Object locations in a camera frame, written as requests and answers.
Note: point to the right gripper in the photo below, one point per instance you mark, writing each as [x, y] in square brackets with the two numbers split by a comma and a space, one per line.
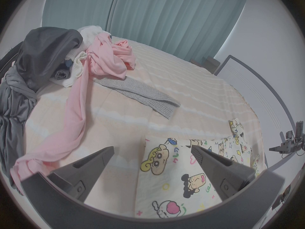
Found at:
[287, 147]

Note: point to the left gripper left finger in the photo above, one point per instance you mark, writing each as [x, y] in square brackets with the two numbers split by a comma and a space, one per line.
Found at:
[71, 182]

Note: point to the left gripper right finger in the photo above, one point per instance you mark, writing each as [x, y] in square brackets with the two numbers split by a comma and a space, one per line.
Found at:
[226, 175]

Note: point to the white printed pyjama top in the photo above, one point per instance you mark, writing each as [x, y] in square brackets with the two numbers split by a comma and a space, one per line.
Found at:
[171, 189]

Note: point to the bed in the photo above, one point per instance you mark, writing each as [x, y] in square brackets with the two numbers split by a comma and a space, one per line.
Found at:
[190, 99]

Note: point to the pile of clothes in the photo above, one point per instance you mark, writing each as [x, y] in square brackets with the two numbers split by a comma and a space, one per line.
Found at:
[102, 54]

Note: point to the grey bedside table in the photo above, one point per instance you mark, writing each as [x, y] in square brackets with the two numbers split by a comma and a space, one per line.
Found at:
[209, 63]

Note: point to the blue-green curtain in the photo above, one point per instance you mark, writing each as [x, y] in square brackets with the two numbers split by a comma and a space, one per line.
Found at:
[154, 15]

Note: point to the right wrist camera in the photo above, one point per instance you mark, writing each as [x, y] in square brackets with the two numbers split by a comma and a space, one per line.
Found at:
[289, 135]

